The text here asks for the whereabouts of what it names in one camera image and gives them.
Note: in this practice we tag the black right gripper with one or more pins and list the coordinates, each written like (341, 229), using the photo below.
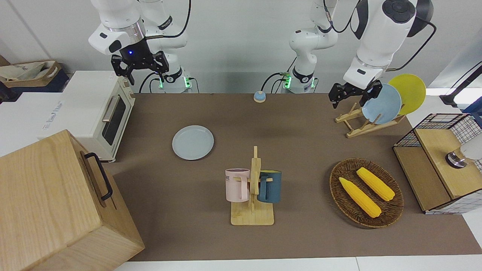
(137, 54)

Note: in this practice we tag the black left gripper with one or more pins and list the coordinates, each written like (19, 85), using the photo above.
(356, 92)

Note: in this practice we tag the gray plate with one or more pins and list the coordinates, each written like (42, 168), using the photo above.
(192, 143)

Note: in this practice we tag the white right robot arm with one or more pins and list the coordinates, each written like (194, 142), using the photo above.
(116, 19)

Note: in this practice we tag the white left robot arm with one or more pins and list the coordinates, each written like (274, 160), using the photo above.
(380, 34)

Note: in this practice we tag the light blue plate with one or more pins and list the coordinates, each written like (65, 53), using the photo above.
(382, 105)

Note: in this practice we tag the wooden plate rack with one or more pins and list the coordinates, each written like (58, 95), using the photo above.
(361, 130)

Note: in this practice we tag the yellow plate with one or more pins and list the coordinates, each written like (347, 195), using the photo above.
(412, 90)

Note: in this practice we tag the white toaster oven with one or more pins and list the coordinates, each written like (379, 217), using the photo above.
(83, 109)

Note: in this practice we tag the dark blue box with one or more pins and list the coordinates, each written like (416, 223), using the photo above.
(52, 84)

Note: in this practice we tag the short yellow corn cob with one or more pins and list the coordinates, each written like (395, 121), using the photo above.
(375, 184)

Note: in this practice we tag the blue service bell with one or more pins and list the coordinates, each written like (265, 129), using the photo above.
(259, 98)

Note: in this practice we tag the long yellow corn cob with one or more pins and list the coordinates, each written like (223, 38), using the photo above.
(359, 197)

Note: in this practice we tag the brown wicker basket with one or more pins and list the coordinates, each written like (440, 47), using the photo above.
(342, 199)

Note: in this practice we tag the cardboard box with white bag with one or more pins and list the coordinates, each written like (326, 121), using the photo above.
(26, 73)

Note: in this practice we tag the teal mug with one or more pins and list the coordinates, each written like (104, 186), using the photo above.
(273, 186)

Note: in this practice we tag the pink mug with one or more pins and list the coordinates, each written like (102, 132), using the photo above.
(235, 186)

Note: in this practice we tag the wooden mug tree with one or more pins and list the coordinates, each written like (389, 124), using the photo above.
(252, 218)

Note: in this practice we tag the wooden drawer cabinet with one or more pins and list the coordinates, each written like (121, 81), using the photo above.
(49, 210)

